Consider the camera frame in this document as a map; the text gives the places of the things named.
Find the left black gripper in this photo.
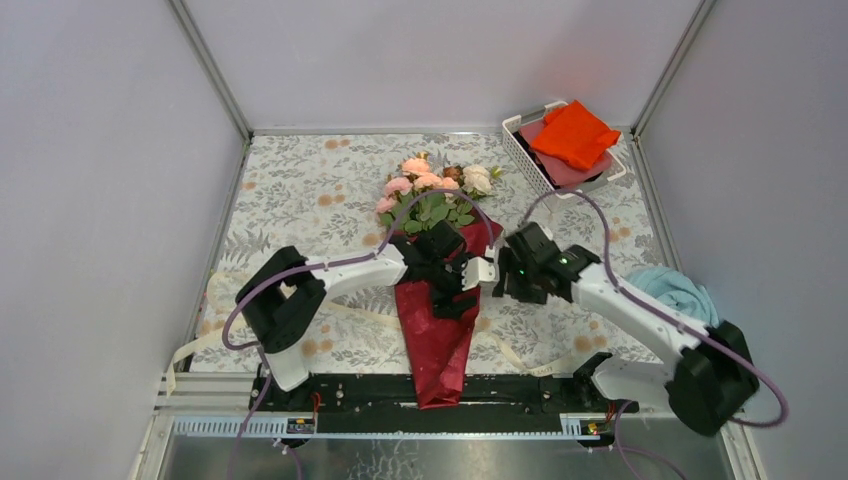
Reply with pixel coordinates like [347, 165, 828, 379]
[421, 251, 475, 320]

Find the pink fake flower stem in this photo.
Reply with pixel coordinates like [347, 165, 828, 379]
[375, 151, 482, 235]

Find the white fake rose stem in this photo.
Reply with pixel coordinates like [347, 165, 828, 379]
[461, 164, 503, 197]

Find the dark red wrapping paper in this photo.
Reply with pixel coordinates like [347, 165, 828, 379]
[397, 221, 503, 410]

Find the white plastic basket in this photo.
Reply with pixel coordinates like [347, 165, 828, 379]
[501, 100, 627, 194]

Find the cream ribbon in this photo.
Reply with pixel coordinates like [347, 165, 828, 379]
[163, 271, 575, 398]

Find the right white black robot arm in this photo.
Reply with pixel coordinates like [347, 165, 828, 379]
[496, 222, 760, 436]

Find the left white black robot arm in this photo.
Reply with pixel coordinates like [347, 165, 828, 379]
[236, 221, 498, 411]

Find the pink cloth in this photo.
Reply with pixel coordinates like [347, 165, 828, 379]
[513, 120, 614, 188]

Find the floral tablecloth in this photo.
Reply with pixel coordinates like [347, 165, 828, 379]
[199, 134, 664, 374]

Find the orange cloth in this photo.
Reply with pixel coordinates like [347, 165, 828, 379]
[530, 101, 621, 171]

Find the light blue towel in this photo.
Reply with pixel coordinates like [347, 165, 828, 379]
[626, 266, 721, 327]

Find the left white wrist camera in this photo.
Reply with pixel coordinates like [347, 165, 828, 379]
[461, 257, 499, 291]

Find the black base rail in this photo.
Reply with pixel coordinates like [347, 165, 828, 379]
[248, 373, 639, 434]

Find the aluminium frame rail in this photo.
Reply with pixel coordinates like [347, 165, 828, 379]
[148, 374, 747, 440]

